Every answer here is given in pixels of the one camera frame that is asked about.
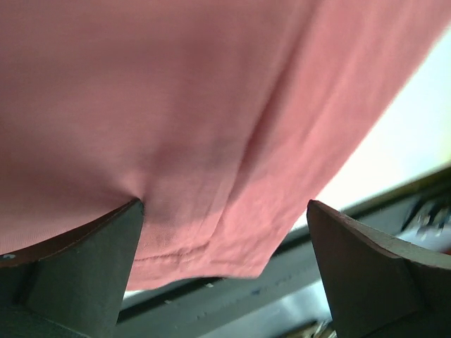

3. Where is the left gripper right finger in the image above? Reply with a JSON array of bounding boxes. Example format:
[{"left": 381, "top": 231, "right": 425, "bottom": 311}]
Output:
[{"left": 307, "top": 200, "right": 450, "bottom": 338}]

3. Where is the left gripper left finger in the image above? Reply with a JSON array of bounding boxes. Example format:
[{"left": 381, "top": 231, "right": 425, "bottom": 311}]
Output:
[{"left": 1, "top": 199, "right": 144, "bottom": 337}]

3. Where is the pink red t shirt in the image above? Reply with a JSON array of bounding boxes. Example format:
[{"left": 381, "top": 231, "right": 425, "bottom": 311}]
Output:
[{"left": 1, "top": 1, "right": 450, "bottom": 290}]

